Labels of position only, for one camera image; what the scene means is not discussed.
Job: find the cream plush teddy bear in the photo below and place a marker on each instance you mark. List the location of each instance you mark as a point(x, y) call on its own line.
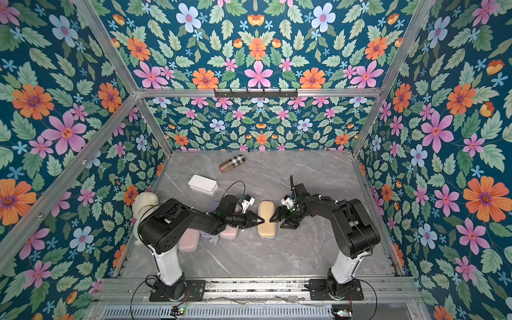
point(143, 206)

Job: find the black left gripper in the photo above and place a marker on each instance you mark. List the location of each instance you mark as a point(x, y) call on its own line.
point(248, 220)

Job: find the closed white umbrella case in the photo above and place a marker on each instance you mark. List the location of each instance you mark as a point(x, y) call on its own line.
point(203, 185)

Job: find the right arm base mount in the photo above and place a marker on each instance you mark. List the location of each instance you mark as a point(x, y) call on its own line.
point(330, 290)

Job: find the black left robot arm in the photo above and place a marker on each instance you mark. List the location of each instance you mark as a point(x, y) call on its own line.
point(160, 226)

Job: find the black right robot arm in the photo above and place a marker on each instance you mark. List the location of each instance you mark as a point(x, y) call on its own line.
point(353, 228)

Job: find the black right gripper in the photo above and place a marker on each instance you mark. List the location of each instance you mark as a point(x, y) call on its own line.
point(289, 216)

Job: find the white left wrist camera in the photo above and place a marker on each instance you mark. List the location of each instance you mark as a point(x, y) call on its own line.
point(246, 202)

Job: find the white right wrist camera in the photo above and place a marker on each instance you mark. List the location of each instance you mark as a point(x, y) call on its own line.
point(288, 202)

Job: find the metal hook rail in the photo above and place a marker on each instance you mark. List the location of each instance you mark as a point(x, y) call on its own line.
point(255, 93)

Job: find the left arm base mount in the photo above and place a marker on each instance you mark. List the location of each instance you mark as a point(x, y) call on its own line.
point(182, 290)

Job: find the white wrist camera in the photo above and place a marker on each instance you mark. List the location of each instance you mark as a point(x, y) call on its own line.
point(246, 202)
point(288, 202)

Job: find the pink-edged grey case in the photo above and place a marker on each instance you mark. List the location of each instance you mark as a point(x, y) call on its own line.
point(229, 233)

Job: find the white ventilation grille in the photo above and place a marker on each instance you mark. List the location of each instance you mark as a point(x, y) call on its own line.
point(218, 312)

